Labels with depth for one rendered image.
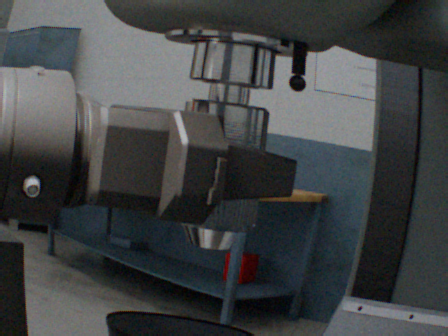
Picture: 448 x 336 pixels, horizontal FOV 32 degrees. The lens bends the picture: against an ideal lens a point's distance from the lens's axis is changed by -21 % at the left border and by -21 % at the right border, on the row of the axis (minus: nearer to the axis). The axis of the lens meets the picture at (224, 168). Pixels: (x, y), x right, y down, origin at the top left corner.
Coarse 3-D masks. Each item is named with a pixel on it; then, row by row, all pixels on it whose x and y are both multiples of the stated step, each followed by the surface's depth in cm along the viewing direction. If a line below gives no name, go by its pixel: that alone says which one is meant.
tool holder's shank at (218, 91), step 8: (216, 88) 52; (224, 88) 51; (232, 88) 51; (240, 88) 51; (248, 88) 52; (256, 88) 52; (208, 96) 52; (216, 96) 52; (224, 96) 51; (232, 96) 51; (240, 96) 51; (248, 96) 52; (248, 104) 52
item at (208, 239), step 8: (192, 232) 52; (200, 232) 51; (208, 232) 51; (216, 232) 51; (224, 232) 51; (232, 232) 52; (192, 240) 52; (200, 240) 52; (208, 240) 51; (216, 240) 51; (224, 240) 52; (232, 240) 52; (216, 248) 52; (224, 248) 52
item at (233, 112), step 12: (192, 108) 51; (204, 108) 50; (216, 108) 50; (228, 108) 50; (240, 108) 50; (252, 108) 51; (264, 108) 52; (228, 120) 50; (240, 120) 50; (252, 120) 51; (264, 120) 51
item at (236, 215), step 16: (224, 128) 50; (240, 128) 50; (256, 128) 51; (256, 144) 51; (224, 208) 50; (240, 208) 51; (256, 208) 52; (208, 224) 50; (224, 224) 51; (240, 224) 51
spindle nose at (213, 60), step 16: (208, 48) 50; (224, 48) 50; (240, 48) 50; (256, 48) 50; (192, 64) 52; (208, 64) 50; (224, 64) 50; (240, 64) 50; (256, 64) 50; (272, 64) 51; (208, 80) 51; (224, 80) 50; (240, 80) 50; (256, 80) 50; (272, 80) 52
